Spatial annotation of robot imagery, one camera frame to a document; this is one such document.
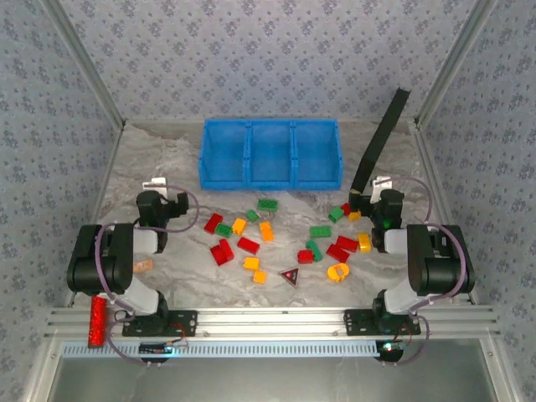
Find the small yellow lego brick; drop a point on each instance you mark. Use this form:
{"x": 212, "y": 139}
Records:
{"x": 354, "y": 216}

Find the yellow round lego piece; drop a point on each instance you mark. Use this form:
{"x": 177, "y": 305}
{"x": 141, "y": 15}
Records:
{"x": 333, "y": 273}

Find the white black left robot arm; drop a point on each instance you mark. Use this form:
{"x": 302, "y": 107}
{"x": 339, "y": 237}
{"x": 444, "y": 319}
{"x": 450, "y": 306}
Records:
{"x": 100, "y": 259}

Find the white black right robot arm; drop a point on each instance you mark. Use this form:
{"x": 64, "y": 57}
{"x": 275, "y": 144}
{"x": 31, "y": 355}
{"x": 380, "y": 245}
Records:
{"x": 439, "y": 259}

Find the small red lego brick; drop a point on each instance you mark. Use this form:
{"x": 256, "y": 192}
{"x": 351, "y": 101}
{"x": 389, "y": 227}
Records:
{"x": 346, "y": 208}

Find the orange paper tag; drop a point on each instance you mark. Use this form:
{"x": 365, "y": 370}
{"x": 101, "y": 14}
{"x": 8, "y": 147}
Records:
{"x": 143, "y": 265}

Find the blue plastic bin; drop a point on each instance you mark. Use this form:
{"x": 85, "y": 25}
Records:
{"x": 271, "y": 151}
{"x": 316, "y": 151}
{"x": 222, "y": 151}

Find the small green lego brick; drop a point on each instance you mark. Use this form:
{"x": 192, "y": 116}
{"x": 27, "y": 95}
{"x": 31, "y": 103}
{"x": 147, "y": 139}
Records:
{"x": 252, "y": 215}

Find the red triangle piece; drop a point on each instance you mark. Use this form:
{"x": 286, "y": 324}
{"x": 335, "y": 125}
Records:
{"x": 291, "y": 276}

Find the red glitter strip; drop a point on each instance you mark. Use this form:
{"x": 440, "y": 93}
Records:
{"x": 97, "y": 321}

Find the small electronics board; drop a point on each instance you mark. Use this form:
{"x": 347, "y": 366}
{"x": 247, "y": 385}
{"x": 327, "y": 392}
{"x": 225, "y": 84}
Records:
{"x": 155, "y": 347}
{"x": 389, "y": 350}

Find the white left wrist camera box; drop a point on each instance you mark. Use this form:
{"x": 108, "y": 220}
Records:
{"x": 155, "y": 184}

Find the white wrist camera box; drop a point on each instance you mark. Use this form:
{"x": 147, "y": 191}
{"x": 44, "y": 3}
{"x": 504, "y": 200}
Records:
{"x": 382, "y": 182}
{"x": 155, "y": 184}

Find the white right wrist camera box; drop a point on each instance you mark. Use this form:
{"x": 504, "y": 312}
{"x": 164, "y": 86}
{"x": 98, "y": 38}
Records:
{"x": 382, "y": 182}

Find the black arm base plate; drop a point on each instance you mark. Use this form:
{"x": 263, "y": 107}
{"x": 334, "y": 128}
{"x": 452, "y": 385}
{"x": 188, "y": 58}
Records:
{"x": 356, "y": 322}
{"x": 188, "y": 323}

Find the aluminium mounting rail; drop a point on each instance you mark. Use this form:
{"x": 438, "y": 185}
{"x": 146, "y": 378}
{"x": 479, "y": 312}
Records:
{"x": 272, "y": 322}

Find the aluminium frame post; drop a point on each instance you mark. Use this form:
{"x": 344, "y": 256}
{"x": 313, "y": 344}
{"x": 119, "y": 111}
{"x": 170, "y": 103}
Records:
{"x": 89, "y": 67}
{"x": 453, "y": 63}

